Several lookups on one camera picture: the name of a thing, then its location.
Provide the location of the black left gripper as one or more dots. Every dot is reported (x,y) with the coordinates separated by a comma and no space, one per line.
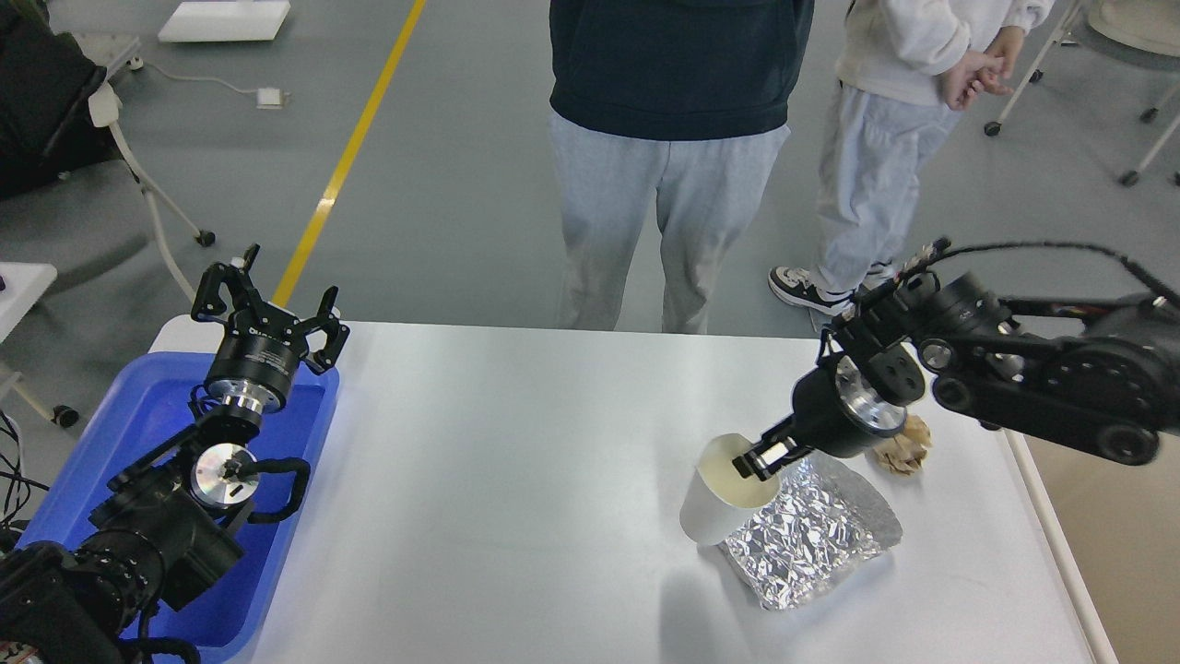
(254,361)

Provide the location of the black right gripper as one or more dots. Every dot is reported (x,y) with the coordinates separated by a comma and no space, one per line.
(835,410)

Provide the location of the white paper cup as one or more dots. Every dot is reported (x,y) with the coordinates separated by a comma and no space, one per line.
(719,501)

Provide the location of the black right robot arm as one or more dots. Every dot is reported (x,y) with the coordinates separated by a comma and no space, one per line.
(1095,375)

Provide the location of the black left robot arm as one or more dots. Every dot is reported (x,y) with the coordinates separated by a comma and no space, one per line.
(168,531)

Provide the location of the crumpled aluminium foil sheet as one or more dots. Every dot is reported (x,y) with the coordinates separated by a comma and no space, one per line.
(825,523)

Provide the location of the crumpled brown paper ball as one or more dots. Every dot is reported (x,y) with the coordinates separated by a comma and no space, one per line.
(905,452)

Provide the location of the blue plastic tray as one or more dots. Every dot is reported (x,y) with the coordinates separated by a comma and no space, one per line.
(146,405)

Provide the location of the white flat board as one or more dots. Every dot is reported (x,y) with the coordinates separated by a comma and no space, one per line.
(225,21)

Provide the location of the beige plastic bin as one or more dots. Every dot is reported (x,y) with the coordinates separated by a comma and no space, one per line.
(1122,527)

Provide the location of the person in dark hoodie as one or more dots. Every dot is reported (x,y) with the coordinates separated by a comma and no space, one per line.
(677,108)

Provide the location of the person in white jacket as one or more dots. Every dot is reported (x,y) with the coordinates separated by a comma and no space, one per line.
(907,72)

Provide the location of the white power adapter with cable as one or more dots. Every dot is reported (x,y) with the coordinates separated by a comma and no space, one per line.
(265,98)

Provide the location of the white chair frame with castors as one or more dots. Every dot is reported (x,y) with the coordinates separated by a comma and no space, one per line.
(1140,34)

